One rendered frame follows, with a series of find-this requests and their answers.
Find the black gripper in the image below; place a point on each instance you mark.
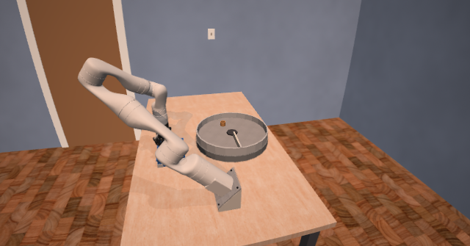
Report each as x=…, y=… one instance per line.
x=157, y=139

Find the dark blue tray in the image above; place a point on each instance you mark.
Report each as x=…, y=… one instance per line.
x=159, y=164

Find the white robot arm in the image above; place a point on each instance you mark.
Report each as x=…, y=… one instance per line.
x=171, y=152

